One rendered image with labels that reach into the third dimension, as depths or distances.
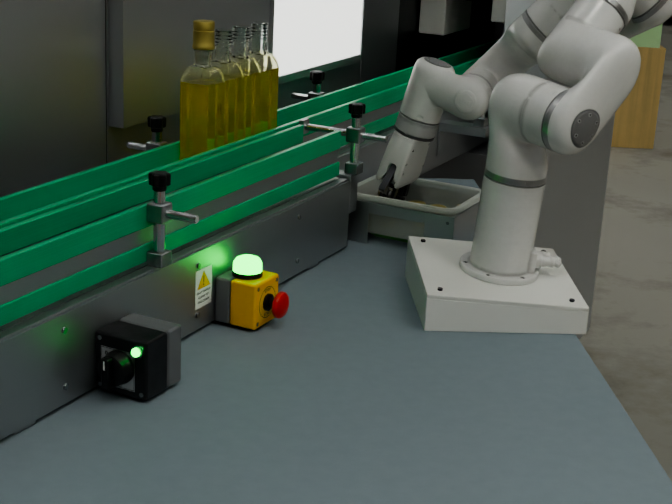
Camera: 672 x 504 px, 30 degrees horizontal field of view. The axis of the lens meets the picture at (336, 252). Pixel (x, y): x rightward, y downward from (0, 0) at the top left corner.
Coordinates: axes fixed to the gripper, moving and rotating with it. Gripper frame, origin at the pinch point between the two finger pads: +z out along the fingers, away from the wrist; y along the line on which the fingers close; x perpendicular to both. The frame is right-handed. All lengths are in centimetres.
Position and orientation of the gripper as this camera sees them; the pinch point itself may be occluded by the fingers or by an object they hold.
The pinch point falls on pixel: (389, 206)
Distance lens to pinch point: 232.2
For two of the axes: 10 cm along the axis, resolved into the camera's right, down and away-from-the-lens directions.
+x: 8.3, 4.3, -3.5
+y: -4.8, 2.5, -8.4
